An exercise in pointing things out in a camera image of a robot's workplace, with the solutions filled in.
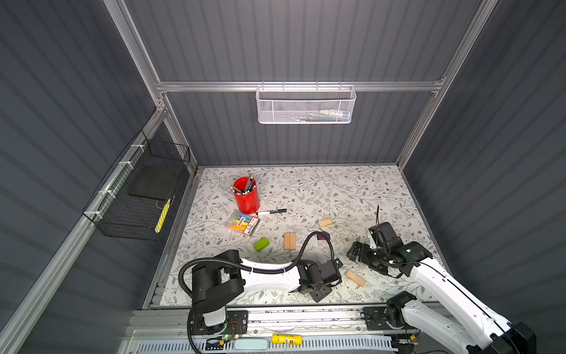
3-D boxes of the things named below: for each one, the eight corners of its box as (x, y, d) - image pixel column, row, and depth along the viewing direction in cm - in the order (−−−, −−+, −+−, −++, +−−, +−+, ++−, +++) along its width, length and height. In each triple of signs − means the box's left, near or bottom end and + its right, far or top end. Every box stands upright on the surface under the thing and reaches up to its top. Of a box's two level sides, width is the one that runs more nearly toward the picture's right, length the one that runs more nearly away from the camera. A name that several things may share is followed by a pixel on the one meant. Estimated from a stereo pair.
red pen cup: (237, 215, 103) (230, 194, 91) (240, 197, 110) (234, 175, 98) (258, 215, 103) (254, 194, 91) (260, 197, 110) (257, 175, 98)
